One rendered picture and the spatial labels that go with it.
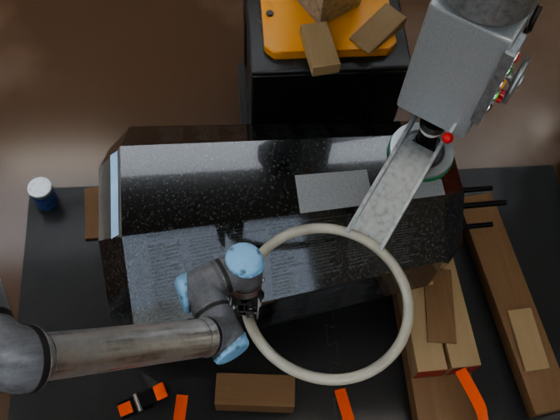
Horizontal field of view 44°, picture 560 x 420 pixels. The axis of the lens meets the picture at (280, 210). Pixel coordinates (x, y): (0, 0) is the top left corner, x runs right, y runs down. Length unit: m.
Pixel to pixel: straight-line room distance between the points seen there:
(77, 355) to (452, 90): 1.16
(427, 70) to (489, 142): 1.60
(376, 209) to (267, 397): 0.92
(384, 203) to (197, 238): 0.59
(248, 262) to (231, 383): 1.10
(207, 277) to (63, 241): 1.53
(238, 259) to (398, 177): 0.68
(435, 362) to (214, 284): 1.28
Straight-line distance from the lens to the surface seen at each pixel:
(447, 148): 2.34
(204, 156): 2.26
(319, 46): 2.51
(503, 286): 3.01
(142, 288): 2.22
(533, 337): 2.96
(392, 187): 2.10
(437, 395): 2.77
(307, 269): 2.23
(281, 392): 2.66
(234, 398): 2.65
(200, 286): 1.61
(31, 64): 3.65
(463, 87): 1.87
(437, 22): 1.75
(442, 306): 2.76
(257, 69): 2.54
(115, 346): 1.35
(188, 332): 1.48
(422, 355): 2.69
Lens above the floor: 2.73
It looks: 63 degrees down
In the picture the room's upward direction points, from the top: 5 degrees clockwise
